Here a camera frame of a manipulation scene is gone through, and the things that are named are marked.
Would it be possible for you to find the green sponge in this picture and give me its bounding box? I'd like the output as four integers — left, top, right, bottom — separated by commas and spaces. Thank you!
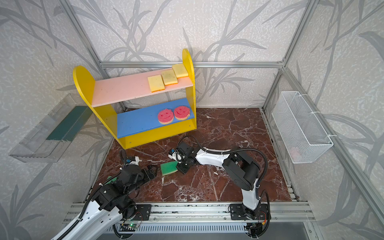
161, 161, 178, 176
106, 177, 117, 184

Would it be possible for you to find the pink smiley sponge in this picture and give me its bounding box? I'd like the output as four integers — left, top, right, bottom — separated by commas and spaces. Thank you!
158, 109, 174, 125
174, 106, 191, 121

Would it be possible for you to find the orange yellow sponge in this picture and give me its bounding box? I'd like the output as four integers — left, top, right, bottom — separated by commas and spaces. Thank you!
148, 75, 165, 93

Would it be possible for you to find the blue lower shelf board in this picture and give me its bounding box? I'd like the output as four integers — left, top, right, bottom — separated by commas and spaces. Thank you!
117, 98, 195, 139

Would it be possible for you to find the pink top shelf board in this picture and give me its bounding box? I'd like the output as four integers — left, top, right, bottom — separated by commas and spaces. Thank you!
92, 70, 193, 108

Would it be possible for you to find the green circuit board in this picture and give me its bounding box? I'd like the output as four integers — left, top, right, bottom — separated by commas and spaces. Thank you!
119, 223, 141, 233

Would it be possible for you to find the dark green scouring pad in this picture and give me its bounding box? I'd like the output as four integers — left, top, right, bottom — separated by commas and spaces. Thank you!
46, 106, 93, 142

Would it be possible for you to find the pink item in basket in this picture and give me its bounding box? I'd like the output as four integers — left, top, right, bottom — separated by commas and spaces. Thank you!
289, 147, 302, 162

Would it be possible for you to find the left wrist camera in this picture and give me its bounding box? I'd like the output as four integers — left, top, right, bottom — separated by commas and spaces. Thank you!
125, 156, 141, 166

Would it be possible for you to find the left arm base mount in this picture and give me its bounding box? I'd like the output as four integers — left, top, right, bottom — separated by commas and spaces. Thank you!
122, 204, 152, 221

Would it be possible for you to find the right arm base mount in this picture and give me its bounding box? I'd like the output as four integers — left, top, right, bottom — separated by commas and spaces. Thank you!
228, 203, 271, 221

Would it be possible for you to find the clear plastic wall tray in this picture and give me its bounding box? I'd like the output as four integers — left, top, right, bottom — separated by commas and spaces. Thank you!
9, 94, 88, 163

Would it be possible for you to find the aluminium enclosure frame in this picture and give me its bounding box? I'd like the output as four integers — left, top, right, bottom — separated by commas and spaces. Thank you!
59, 1, 384, 228

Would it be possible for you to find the yellow shelf unit frame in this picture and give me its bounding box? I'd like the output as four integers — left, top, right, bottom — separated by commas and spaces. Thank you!
73, 49, 197, 149

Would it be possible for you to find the white wire mesh basket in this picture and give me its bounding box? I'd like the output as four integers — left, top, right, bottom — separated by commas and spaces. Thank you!
272, 91, 334, 164

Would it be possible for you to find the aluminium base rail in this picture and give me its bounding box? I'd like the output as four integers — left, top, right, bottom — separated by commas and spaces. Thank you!
61, 201, 316, 224

